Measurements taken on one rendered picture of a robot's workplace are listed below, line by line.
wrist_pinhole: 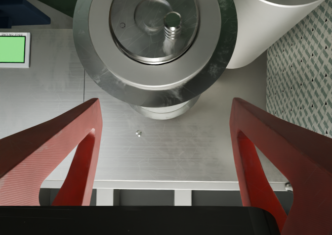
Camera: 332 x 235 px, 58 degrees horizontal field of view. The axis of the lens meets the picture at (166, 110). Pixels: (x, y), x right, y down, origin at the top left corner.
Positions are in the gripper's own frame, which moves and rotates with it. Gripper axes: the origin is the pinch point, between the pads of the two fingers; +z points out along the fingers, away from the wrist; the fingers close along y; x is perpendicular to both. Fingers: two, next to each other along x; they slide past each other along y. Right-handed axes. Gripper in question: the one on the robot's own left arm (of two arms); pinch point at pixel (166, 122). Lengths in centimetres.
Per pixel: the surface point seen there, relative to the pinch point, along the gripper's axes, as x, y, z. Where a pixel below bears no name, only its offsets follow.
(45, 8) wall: 91, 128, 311
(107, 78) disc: 5.5, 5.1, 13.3
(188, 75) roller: 4.8, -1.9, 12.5
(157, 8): 0.0, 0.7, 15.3
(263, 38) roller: 6.0, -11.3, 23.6
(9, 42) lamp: 16, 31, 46
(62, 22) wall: 111, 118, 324
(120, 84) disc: 6.0, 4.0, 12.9
